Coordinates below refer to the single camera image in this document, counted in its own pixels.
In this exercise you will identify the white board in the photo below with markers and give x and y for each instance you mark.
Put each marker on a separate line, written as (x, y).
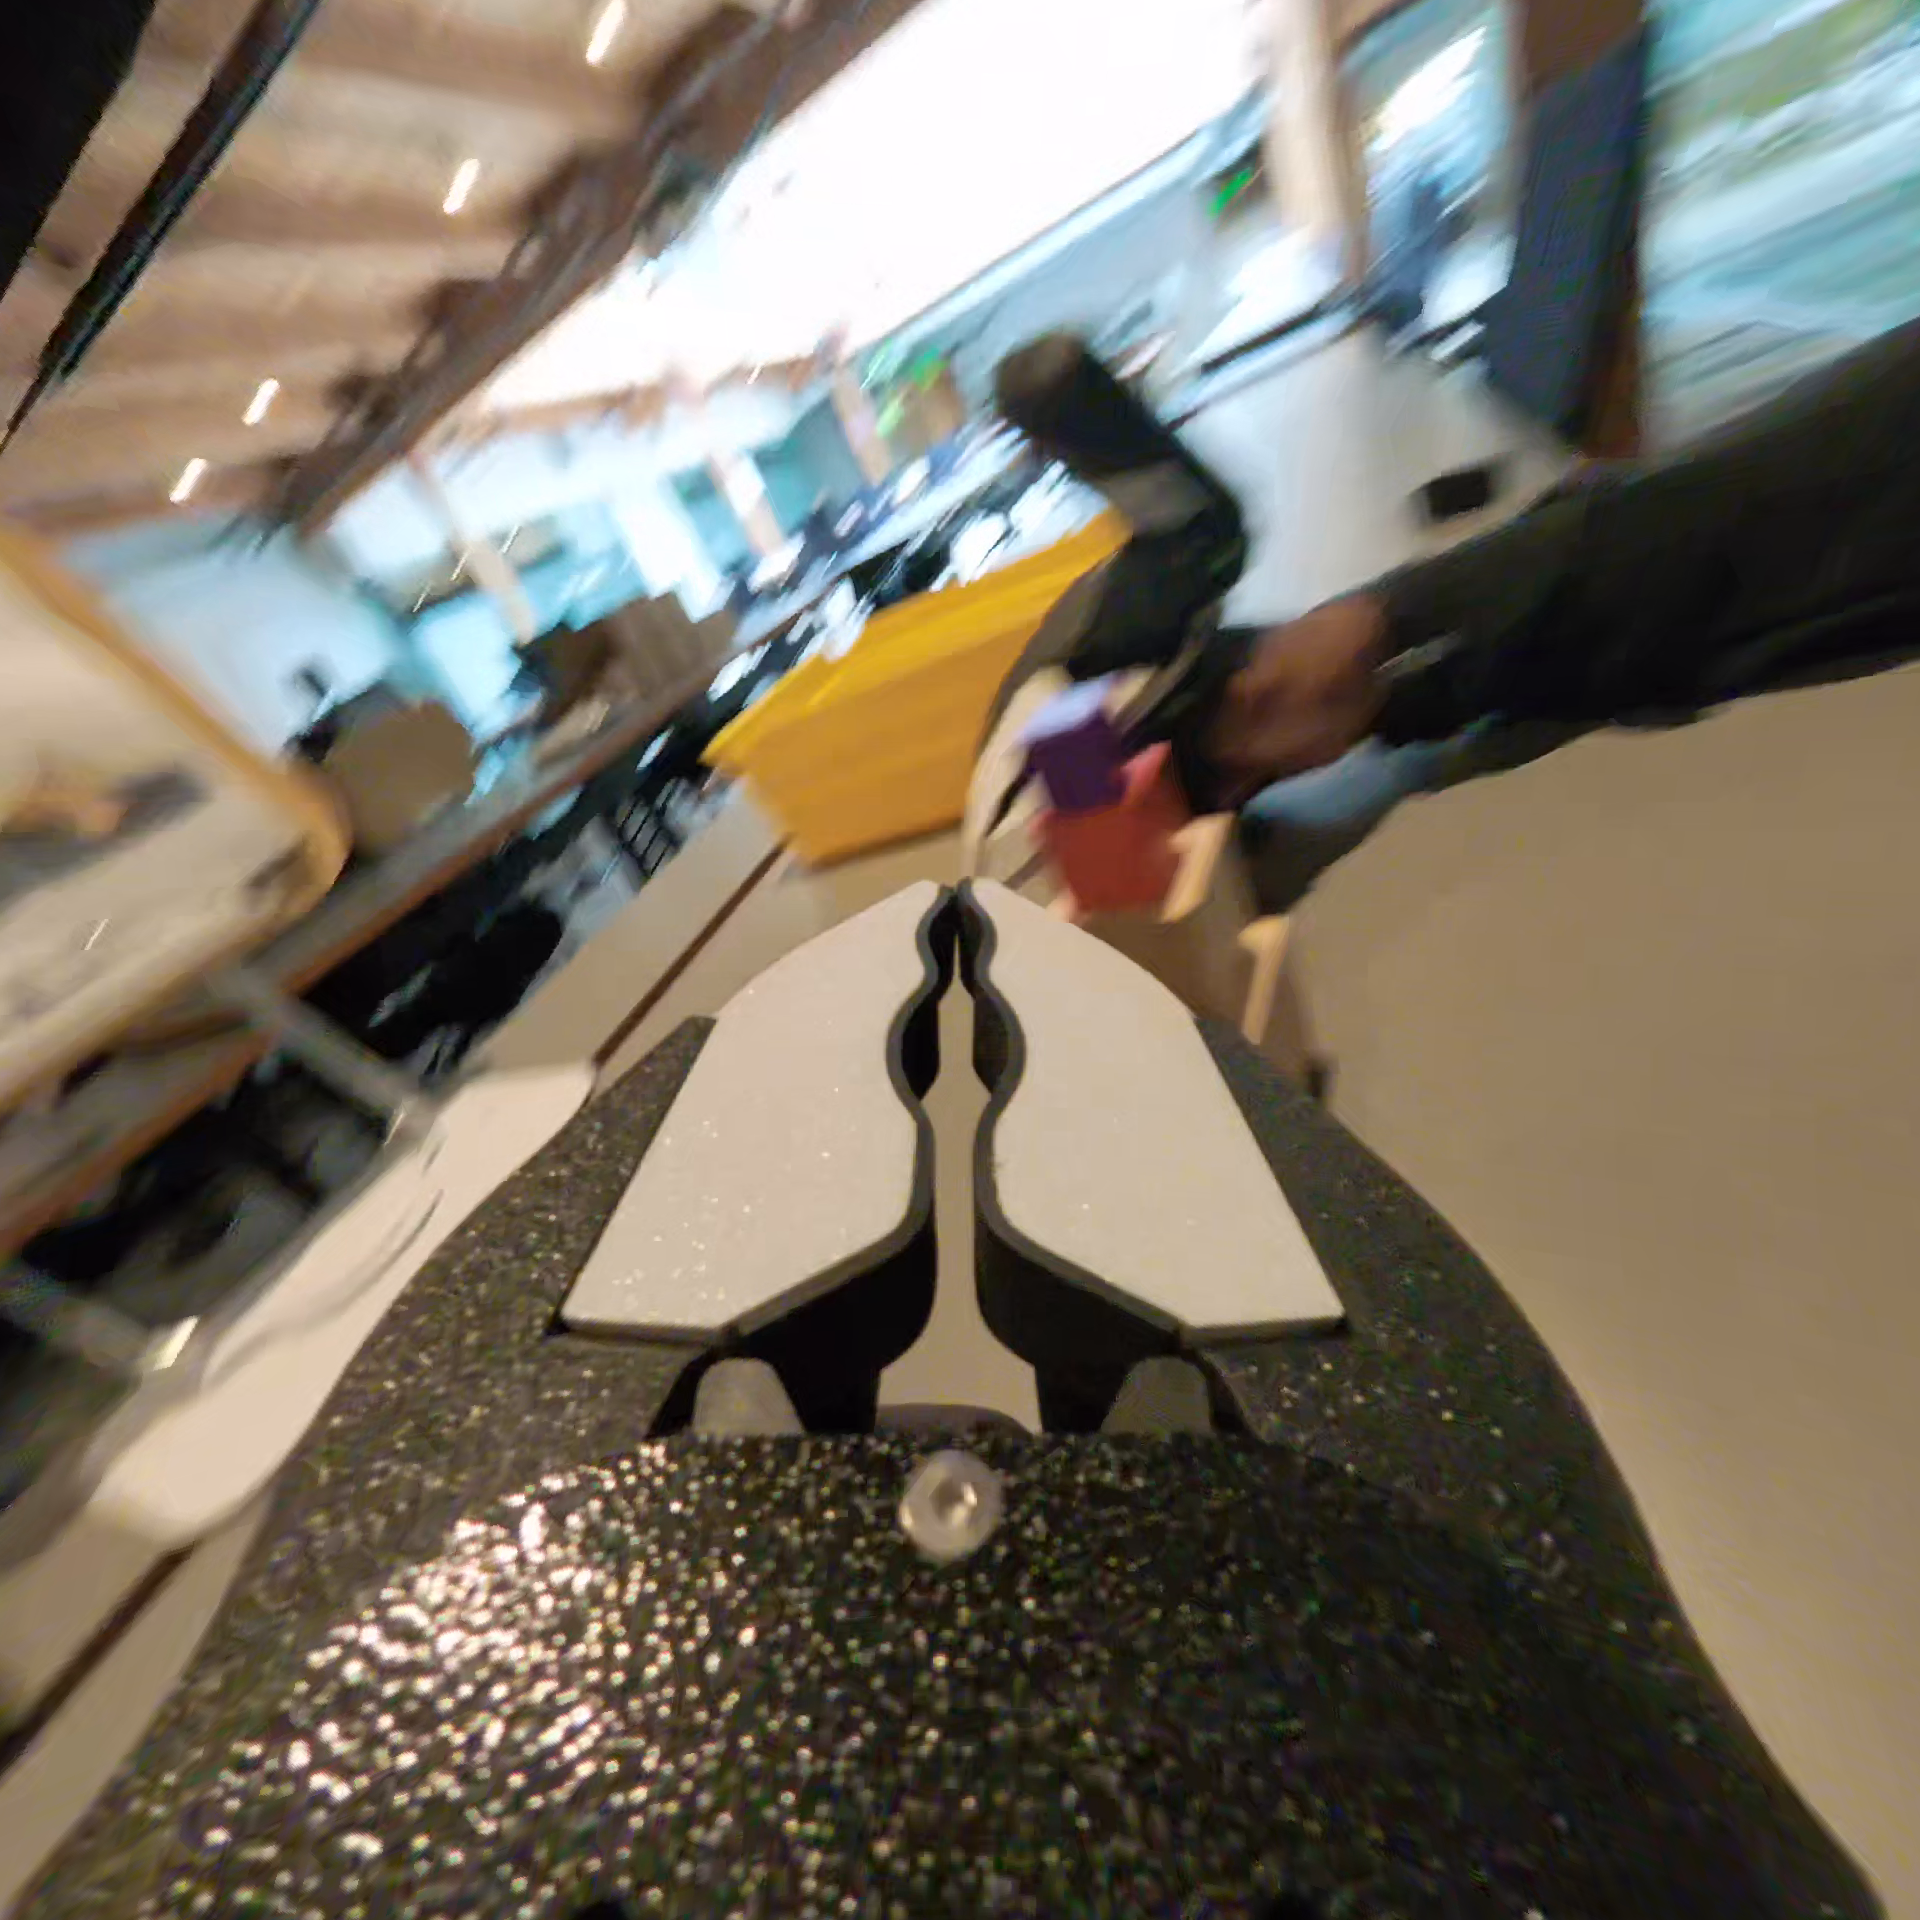
(347, 1290)

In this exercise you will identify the yellow plastic bin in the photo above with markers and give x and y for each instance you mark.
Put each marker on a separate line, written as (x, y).
(902, 705)

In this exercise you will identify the person's right hand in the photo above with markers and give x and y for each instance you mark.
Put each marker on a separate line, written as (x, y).
(1291, 697)

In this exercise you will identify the purple wooden cube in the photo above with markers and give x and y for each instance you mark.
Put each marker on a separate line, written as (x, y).
(1077, 750)

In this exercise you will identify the dark monitor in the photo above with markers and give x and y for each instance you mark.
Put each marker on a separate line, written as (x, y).
(1570, 225)

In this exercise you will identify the red wooden cube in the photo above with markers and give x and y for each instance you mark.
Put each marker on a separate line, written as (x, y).
(1119, 839)

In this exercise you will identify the wood-edged board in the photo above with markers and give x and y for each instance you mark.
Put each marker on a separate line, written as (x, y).
(137, 839)

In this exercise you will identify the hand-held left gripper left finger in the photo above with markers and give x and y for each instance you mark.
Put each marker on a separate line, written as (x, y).
(781, 1141)

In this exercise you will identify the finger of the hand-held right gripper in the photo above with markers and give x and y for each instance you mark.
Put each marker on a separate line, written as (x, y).
(1155, 713)
(1009, 781)

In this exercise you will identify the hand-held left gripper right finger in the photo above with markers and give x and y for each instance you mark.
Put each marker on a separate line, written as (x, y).
(1141, 1156)

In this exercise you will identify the natural wooden cube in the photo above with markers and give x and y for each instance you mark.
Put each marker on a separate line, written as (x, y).
(1209, 869)
(1277, 998)

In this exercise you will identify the person's right forearm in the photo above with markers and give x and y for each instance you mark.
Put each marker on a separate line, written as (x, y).
(1682, 570)

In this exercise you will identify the long brown desk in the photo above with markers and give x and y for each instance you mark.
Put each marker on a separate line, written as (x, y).
(452, 863)

